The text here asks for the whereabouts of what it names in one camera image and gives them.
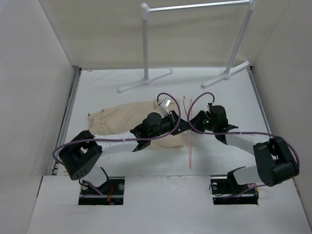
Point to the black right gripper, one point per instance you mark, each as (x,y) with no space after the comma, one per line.
(196,122)

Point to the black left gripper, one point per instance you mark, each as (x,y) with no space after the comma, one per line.
(172,117)

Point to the pink wire hanger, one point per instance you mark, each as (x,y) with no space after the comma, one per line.
(189,132)

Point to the beige cargo trousers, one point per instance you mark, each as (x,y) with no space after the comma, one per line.
(123,118)

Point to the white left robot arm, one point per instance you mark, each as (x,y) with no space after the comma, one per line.
(79,156)

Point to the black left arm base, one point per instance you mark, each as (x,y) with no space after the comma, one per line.
(109,193)

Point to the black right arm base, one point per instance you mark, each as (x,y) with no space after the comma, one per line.
(226,191)

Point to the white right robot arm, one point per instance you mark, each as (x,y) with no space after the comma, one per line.
(274,161)

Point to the white clothes rack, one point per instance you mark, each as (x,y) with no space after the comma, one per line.
(182,34)

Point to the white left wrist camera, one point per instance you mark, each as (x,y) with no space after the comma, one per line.
(164,107)

